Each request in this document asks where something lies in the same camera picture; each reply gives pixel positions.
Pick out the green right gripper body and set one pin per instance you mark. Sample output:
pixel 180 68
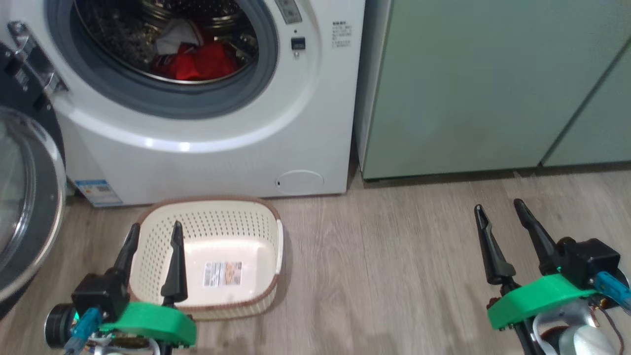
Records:
pixel 537 296

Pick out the dark grey washing machine door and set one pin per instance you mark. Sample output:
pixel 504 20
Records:
pixel 29 197

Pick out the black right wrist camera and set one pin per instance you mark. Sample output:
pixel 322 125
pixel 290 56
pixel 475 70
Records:
pixel 589 261

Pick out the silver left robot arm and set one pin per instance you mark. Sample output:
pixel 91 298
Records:
pixel 128 346

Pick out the white garment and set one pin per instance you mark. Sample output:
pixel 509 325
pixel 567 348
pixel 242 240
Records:
pixel 175 37

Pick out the red striped garment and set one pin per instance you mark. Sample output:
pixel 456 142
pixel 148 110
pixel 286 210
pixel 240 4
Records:
pixel 202 64

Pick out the cream perforated laundry basket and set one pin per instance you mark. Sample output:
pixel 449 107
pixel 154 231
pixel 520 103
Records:
pixel 227 236

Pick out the pale green cabinet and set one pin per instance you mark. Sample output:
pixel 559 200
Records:
pixel 468 88

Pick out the white front-load washing machine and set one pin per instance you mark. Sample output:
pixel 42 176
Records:
pixel 222 153

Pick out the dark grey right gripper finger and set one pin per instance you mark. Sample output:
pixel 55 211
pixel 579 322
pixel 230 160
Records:
pixel 544 249
pixel 495 261

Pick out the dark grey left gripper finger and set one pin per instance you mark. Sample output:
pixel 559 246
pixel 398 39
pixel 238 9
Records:
pixel 129 256
pixel 176 271

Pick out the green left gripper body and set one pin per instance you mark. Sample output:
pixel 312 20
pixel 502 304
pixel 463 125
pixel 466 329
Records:
pixel 153 323

